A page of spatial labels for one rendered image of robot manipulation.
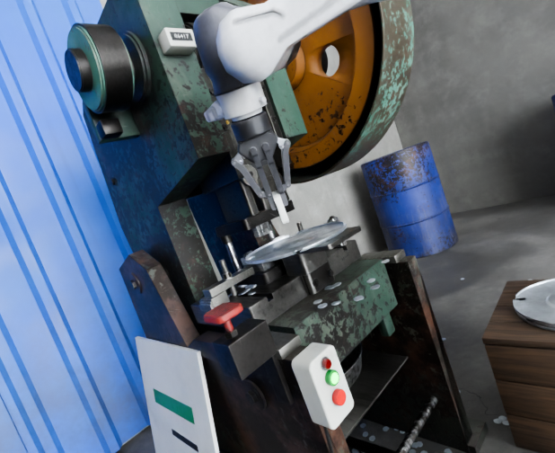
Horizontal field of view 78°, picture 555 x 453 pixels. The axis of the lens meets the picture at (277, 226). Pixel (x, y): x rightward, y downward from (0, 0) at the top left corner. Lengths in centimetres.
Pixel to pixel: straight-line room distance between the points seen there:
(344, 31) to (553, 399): 116
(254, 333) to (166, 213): 53
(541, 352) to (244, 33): 100
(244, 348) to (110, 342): 139
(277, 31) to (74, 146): 166
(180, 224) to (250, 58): 66
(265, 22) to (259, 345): 53
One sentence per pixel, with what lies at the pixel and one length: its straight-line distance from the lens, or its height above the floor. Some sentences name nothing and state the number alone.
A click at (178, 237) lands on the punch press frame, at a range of 107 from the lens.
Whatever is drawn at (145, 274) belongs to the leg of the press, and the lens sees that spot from 114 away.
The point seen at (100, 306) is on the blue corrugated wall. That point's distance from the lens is 196.
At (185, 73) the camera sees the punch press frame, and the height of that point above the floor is 125.
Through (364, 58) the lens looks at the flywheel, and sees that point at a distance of 111.
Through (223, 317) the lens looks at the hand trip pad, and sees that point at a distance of 63.
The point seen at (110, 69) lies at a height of 129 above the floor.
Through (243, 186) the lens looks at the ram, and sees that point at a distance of 91.
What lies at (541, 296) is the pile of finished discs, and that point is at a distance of 130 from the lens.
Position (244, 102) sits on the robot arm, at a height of 110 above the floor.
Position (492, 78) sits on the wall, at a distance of 404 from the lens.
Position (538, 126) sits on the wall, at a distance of 399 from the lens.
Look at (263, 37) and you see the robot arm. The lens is 54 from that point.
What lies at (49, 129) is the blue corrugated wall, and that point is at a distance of 209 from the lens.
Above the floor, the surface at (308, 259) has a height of 74.
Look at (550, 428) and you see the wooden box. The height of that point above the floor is 9.
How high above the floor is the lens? 94
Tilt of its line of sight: 6 degrees down
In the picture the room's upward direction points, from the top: 20 degrees counter-clockwise
